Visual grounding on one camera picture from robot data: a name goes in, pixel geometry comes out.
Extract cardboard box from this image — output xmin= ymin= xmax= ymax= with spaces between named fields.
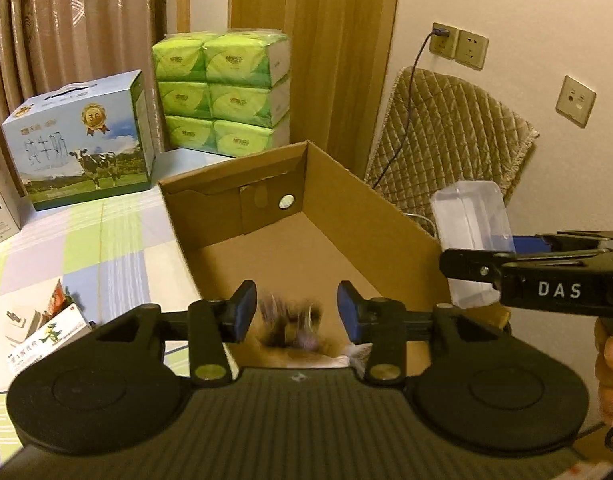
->
xmin=158 ymin=140 xmax=512 ymax=378

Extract empty wall socket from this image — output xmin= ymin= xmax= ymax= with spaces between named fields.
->
xmin=456 ymin=30 xmax=489 ymax=70

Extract dark charger cable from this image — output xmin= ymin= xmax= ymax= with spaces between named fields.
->
xmin=373 ymin=34 xmax=435 ymax=188

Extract white medicine box green dinosaur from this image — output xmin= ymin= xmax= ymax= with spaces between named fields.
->
xmin=9 ymin=305 xmax=94 ymax=376

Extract blue milk carton box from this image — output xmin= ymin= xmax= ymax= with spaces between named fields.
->
xmin=1 ymin=70 xmax=156 ymax=211

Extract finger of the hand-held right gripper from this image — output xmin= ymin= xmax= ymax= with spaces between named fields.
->
xmin=439 ymin=248 xmax=518 ymax=291
xmin=513 ymin=231 xmax=613 ymax=254

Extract small orange snack packet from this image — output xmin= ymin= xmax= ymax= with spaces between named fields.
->
xmin=50 ymin=279 xmax=73 ymax=313

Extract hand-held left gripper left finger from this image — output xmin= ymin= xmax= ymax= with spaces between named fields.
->
xmin=94 ymin=280 xmax=260 ymax=391

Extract dark fuzzy hair tie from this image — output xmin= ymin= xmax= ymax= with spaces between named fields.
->
xmin=259 ymin=292 xmax=328 ymax=352

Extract white cloth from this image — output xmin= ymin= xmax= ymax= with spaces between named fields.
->
xmin=330 ymin=342 xmax=375 ymax=376

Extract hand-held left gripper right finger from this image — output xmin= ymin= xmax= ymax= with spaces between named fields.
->
xmin=337 ymin=280 xmax=509 ymax=391

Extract small white box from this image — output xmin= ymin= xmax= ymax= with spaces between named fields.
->
xmin=4 ymin=307 xmax=51 ymax=347

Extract brown curtain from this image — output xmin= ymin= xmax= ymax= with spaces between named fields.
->
xmin=0 ymin=0 xmax=168 ymax=161

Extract quilted beige cushion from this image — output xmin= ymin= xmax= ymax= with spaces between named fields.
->
xmin=363 ymin=66 xmax=539 ymax=233

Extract tangled cables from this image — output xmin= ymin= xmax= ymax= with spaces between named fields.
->
xmin=405 ymin=212 xmax=438 ymax=237

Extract clear plastic box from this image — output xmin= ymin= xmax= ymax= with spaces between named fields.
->
xmin=430 ymin=180 xmax=516 ymax=309

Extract wooden door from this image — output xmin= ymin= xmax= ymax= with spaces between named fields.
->
xmin=229 ymin=0 xmax=403 ymax=176

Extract checked tablecloth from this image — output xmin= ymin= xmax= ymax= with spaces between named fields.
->
xmin=0 ymin=149 xmax=237 ymax=413

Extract white wall outlet plate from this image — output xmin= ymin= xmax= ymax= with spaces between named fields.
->
xmin=556 ymin=75 xmax=597 ymax=128

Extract wall socket with plug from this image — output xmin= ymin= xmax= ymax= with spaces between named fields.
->
xmin=430 ymin=22 xmax=459 ymax=60

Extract bundle of green tissue packs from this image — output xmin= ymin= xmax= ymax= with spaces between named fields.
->
xmin=152 ymin=31 xmax=292 ymax=157

